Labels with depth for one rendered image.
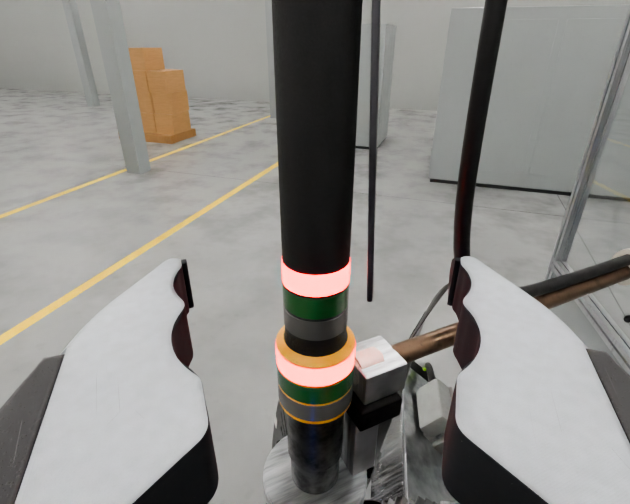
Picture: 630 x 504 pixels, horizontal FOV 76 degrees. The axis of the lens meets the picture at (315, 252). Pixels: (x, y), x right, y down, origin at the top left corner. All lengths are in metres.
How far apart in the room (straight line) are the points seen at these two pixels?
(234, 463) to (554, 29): 5.15
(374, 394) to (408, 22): 12.16
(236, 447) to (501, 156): 4.69
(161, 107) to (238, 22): 6.11
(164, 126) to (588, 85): 6.61
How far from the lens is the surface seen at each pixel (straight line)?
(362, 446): 0.29
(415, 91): 12.34
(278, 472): 0.31
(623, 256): 0.43
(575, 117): 5.76
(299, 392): 0.22
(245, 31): 13.77
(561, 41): 5.64
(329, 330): 0.20
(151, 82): 8.36
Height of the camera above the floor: 1.72
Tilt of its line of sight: 28 degrees down
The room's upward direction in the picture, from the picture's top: straight up
